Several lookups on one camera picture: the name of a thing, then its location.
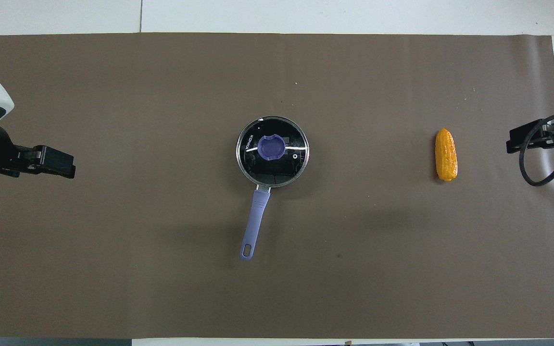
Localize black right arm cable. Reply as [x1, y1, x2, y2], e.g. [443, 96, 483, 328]
[519, 113, 554, 187]

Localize yellow corn cob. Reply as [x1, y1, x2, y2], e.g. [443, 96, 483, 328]
[434, 128, 458, 182]

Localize glass lid with purple knob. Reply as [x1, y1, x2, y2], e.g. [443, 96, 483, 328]
[236, 116, 310, 188]

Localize dark pot with purple handle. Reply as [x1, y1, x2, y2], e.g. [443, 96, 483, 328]
[236, 116, 310, 261]

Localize brown table mat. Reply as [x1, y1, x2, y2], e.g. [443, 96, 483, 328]
[0, 33, 554, 340]

